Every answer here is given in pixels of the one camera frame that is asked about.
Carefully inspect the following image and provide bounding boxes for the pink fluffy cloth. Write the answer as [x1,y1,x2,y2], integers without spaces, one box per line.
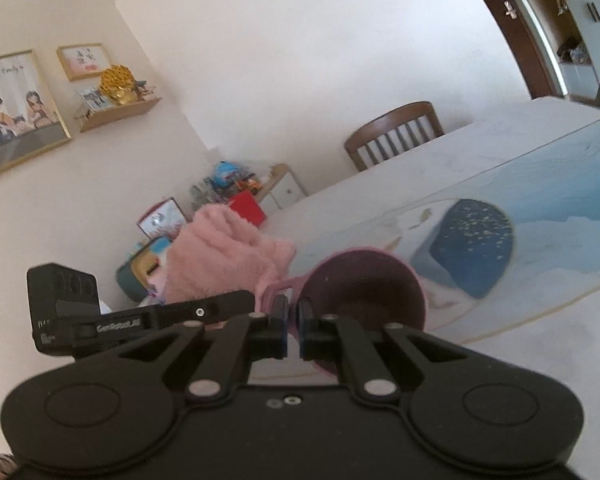
[162,204,297,307]

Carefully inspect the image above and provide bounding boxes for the tall white cabinet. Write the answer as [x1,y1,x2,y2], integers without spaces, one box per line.
[559,0,600,102]

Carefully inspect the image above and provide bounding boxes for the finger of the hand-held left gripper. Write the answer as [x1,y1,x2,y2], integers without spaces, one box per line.
[155,289,257,330]

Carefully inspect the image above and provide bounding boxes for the blue white printed table mat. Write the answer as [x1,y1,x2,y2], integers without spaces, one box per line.
[260,112,600,361]

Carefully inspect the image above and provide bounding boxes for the red framed printed box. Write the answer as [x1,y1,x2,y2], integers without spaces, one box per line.
[137,197,189,239]

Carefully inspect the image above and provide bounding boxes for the brown wooden chair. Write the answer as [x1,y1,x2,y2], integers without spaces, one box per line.
[343,101,446,172]

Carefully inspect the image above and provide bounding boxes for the pink cup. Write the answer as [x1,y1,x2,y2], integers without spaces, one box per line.
[259,247,429,377]

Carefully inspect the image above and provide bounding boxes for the large gold framed family picture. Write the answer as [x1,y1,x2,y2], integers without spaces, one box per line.
[0,49,73,181]

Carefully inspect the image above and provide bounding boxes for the teal case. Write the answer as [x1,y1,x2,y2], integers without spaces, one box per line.
[115,236,174,304]

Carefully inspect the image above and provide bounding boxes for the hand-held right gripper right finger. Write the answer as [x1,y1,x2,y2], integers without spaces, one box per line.
[297,297,469,403]

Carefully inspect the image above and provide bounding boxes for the small standing photo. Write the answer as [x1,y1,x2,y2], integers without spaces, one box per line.
[77,87,112,113]

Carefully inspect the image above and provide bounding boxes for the wooden wall shelf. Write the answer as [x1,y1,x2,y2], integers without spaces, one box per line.
[74,97,162,134]

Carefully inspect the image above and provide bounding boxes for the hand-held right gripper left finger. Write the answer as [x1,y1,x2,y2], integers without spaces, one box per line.
[119,294,289,402]

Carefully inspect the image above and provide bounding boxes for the small white cabinet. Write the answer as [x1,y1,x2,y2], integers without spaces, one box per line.
[256,163,309,211]

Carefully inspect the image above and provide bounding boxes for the dark brown door frame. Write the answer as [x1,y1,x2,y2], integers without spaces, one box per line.
[455,0,557,100]

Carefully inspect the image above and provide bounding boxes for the small gold framed picture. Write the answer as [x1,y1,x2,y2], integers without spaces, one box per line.
[56,42,112,82]

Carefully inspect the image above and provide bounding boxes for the gold ornament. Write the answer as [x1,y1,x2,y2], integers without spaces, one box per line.
[98,64,137,106]

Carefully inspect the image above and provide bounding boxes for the pile of colourful toys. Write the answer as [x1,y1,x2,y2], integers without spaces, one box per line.
[189,160,274,206]

